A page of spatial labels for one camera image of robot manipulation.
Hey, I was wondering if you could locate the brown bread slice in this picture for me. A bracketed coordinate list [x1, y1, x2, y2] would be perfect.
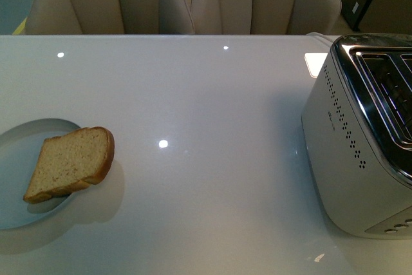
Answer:
[23, 127, 115, 204]

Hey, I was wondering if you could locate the white round plate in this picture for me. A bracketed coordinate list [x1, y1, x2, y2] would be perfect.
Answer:
[1, 119, 79, 230]

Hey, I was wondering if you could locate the beige right chair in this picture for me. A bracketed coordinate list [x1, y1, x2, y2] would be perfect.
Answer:
[191, 0, 341, 35]

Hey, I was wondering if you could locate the beige chair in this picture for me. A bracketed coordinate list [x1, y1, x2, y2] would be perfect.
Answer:
[191, 0, 341, 35]
[24, 0, 194, 35]

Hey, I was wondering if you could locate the silver two-slot toaster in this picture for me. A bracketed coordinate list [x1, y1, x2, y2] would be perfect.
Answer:
[301, 33, 411, 240]

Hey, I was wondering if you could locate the beige left chair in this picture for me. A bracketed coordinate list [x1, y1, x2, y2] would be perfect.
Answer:
[24, 0, 194, 35]

